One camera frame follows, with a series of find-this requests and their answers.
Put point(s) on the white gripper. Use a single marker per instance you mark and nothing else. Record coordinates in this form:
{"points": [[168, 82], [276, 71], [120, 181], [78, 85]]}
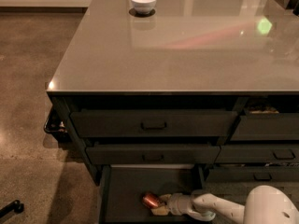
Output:
{"points": [[176, 202]]}

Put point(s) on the red coke can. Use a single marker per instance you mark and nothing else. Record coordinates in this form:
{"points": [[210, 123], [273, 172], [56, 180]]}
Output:
{"points": [[151, 200]]}

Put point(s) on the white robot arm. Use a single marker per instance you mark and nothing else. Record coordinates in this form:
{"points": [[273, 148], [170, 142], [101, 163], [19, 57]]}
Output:
{"points": [[264, 205]]}

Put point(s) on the open bottom left drawer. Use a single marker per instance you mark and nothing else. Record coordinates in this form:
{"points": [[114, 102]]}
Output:
{"points": [[122, 189]]}

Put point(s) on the middle left drawer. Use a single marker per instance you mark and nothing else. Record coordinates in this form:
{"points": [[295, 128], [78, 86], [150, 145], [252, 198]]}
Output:
{"points": [[153, 154]]}

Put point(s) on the bottom right drawer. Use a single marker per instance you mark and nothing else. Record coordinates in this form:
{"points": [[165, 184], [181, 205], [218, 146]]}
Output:
{"points": [[252, 174]]}

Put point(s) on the top left drawer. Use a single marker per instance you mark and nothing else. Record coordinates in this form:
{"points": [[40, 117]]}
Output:
{"points": [[152, 123]]}

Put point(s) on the middle right drawer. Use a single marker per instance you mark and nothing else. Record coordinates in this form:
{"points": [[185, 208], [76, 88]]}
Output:
{"points": [[258, 153]]}

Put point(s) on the top right drawer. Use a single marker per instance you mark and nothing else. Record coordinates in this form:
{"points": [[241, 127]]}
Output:
{"points": [[280, 126]]}

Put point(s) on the dark cabinet with glossy top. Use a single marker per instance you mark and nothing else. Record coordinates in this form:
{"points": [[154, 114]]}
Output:
{"points": [[231, 55]]}

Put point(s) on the black side basket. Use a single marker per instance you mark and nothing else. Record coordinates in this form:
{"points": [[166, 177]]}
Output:
{"points": [[55, 127]]}

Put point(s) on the black object on floor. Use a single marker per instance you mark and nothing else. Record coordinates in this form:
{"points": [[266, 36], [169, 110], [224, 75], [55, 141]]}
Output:
{"points": [[15, 206]]}

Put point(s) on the white ceramic bowl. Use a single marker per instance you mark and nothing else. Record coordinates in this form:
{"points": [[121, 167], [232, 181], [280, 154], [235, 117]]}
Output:
{"points": [[143, 6]]}

